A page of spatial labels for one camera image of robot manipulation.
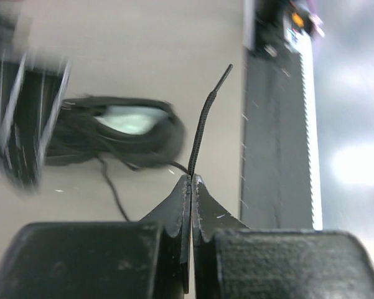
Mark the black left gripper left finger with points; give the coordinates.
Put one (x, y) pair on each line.
(144, 259)

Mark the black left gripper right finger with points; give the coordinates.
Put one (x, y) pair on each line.
(234, 261)

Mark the black shoe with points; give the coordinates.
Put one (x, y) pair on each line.
(141, 133)

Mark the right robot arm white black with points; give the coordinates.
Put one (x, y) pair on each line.
(32, 88)

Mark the black base plate strip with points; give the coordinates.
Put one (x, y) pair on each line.
(275, 182)

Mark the white slotted cable duct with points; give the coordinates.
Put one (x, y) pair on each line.
(304, 47)

